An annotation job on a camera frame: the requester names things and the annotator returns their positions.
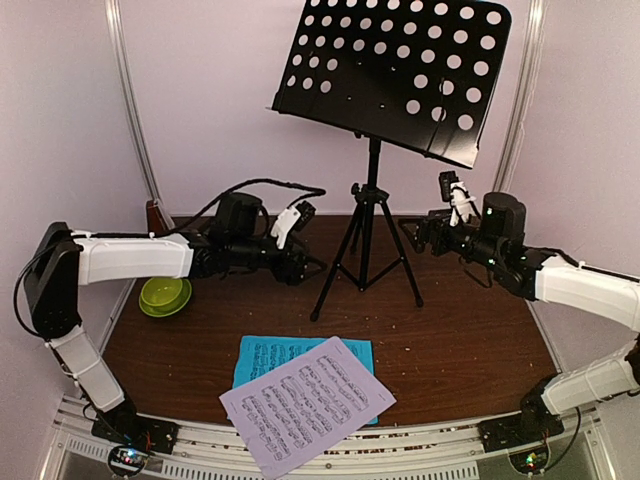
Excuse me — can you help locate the aluminium front rail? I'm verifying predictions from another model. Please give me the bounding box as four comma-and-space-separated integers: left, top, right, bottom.
52, 394, 601, 480

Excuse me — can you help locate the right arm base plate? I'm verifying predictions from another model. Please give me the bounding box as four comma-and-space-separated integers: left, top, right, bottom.
477, 414, 564, 453

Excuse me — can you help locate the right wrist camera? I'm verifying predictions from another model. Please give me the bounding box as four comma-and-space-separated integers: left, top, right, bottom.
439, 171, 480, 227

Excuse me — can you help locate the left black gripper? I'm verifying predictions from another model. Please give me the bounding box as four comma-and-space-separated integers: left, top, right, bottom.
229, 233, 327, 285

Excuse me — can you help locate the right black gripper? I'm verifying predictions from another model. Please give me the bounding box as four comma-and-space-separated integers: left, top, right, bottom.
398, 207, 503, 270

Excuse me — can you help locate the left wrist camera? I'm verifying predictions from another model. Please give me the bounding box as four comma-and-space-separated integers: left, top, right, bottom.
270, 200, 316, 250

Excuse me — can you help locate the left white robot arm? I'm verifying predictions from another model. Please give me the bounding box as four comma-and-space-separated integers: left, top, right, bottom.
14, 192, 326, 444

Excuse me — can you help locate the brown wooden metronome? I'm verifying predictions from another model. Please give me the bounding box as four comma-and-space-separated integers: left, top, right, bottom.
145, 199, 171, 234

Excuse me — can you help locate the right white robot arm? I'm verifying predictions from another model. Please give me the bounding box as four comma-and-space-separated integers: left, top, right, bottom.
398, 186, 639, 442

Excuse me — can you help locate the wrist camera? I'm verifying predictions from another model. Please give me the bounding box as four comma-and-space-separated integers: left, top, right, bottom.
439, 171, 480, 227
270, 200, 316, 250

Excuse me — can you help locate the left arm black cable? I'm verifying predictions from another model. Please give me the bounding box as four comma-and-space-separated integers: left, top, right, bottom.
13, 177, 329, 336

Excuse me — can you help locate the black music stand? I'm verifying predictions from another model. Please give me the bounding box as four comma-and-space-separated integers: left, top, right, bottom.
272, 1, 512, 290

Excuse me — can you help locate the green bowl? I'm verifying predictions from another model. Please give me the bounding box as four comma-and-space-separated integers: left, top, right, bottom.
138, 277, 193, 318

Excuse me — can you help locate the lilac sheet music page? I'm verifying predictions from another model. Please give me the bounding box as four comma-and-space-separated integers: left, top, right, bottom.
220, 336, 396, 479

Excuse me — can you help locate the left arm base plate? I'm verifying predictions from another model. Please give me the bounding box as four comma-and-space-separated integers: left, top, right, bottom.
91, 415, 179, 454

